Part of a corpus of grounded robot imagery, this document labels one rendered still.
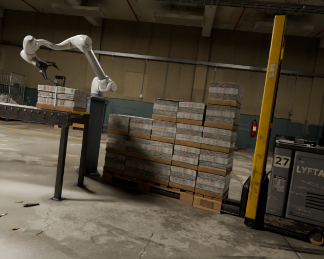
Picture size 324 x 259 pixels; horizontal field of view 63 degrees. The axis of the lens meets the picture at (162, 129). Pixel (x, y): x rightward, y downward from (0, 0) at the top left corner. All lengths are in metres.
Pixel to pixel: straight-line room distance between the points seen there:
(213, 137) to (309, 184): 0.92
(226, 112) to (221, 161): 0.48
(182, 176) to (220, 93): 0.94
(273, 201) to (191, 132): 1.00
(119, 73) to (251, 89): 4.82
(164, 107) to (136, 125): 0.40
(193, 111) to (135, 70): 7.38
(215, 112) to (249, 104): 7.17
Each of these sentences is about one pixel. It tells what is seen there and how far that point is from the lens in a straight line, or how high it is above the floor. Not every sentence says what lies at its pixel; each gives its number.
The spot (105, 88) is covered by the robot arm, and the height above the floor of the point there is 1.13.
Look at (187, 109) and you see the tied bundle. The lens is 2.77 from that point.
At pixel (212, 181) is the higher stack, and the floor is 0.30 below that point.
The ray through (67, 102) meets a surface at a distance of 2.67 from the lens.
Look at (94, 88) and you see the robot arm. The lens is 3.49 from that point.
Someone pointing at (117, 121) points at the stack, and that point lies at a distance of 3.14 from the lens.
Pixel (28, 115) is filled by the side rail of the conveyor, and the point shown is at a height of 0.73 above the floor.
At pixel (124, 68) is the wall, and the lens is 10.10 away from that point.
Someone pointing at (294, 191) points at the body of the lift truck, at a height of 0.40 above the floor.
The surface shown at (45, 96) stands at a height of 0.92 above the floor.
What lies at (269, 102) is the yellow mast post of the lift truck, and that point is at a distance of 2.43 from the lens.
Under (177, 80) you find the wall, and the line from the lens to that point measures 9.71.
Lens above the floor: 0.89
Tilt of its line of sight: 3 degrees down
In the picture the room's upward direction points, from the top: 7 degrees clockwise
